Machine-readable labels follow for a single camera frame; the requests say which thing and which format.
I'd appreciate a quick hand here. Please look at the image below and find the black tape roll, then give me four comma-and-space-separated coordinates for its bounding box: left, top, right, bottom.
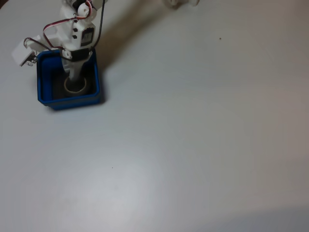
60, 74, 91, 98

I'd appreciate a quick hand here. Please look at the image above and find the black pad in box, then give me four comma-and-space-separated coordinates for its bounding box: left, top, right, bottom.
51, 72, 94, 100

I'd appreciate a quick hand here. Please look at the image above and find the blue plastic box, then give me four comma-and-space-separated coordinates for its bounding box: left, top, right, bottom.
36, 48, 101, 111

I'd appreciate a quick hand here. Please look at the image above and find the red servo cable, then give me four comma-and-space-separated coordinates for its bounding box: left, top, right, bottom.
42, 20, 79, 45

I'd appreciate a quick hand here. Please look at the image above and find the black camera cable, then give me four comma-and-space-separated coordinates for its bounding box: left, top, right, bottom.
23, 0, 106, 58

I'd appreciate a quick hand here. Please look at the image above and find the white camera box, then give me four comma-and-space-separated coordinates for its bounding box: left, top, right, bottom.
11, 34, 42, 68

